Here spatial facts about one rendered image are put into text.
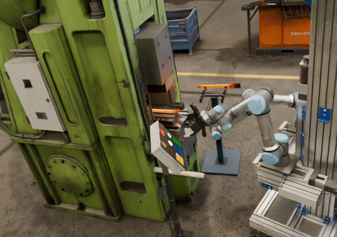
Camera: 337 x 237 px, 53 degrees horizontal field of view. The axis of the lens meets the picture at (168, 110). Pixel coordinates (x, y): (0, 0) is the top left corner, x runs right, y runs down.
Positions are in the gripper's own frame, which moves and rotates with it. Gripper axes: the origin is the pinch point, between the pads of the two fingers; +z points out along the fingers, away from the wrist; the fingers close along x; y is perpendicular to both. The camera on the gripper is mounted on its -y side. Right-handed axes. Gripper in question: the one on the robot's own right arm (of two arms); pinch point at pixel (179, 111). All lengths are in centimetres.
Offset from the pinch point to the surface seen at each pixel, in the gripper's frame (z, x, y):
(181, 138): -3.3, -12.8, 19.9
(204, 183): -7, 14, 100
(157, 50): 2, -14, -65
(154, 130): -1, -53, -18
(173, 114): 4.4, -3.9, 1.1
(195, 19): 115, 413, 53
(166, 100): 22.2, 22.8, 3.0
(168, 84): 2.4, -7.0, -31.2
